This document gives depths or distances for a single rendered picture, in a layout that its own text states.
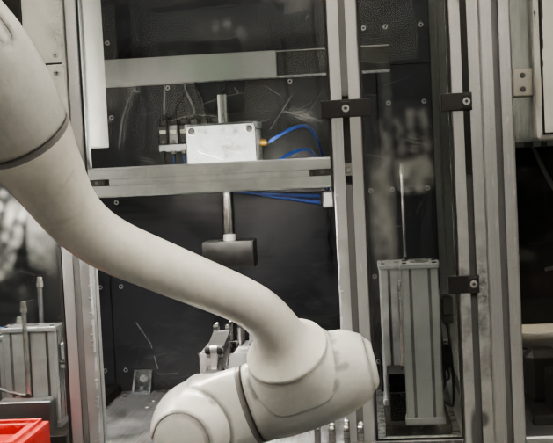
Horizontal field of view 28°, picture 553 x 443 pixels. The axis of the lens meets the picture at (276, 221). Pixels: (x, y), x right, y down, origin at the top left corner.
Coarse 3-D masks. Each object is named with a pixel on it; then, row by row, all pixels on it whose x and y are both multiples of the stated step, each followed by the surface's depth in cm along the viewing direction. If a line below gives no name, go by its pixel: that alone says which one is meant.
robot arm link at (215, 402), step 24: (192, 384) 136; (216, 384) 135; (240, 384) 135; (168, 408) 132; (192, 408) 131; (216, 408) 133; (240, 408) 134; (168, 432) 130; (192, 432) 130; (216, 432) 131; (240, 432) 134
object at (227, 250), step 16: (224, 192) 184; (224, 208) 184; (224, 224) 184; (208, 240) 187; (224, 240) 184; (240, 240) 184; (256, 240) 187; (208, 256) 182; (224, 256) 182; (240, 256) 182; (256, 256) 186
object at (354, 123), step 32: (64, 0) 164; (352, 0) 160; (352, 32) 161; (352, 64) 161; (352, 96) 161; (352, 128) 161; (352, 160) 162; (64, 256) 166; (64, 288) 166; (96, 288) 169; (96, 320) 168; (96, 352) 167; (96, 384) 167; (96, 416) 167; (352, 416) 164
